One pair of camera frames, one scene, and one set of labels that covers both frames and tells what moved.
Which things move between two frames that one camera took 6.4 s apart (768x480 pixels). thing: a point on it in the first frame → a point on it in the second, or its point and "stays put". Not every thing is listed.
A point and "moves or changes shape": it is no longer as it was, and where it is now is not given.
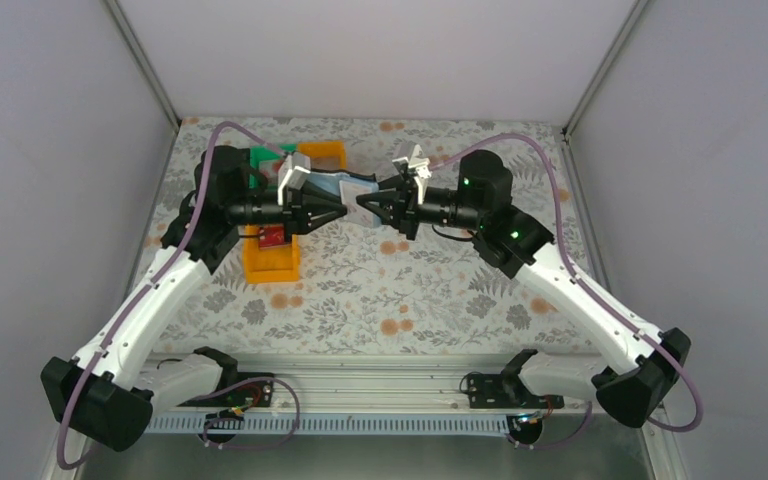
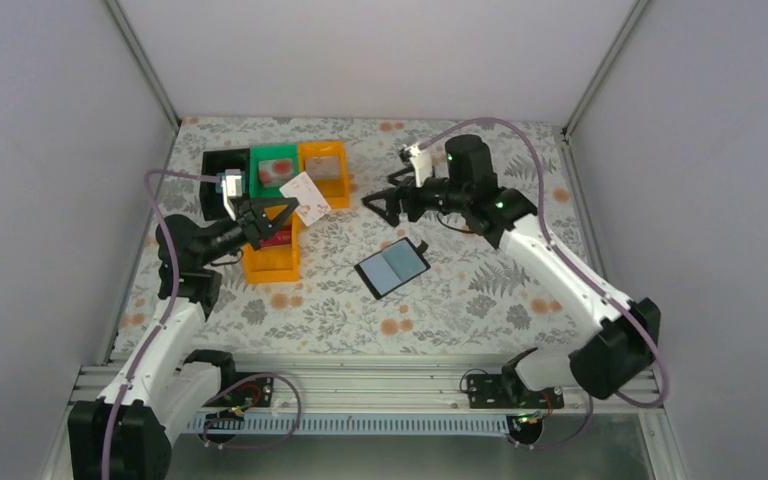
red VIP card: (274, 235) stays put
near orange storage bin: (277, 264) stays put
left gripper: (294, 212) → (247, 218)
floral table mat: (362, 289) stays put
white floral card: (355, 211) moves or changes shape
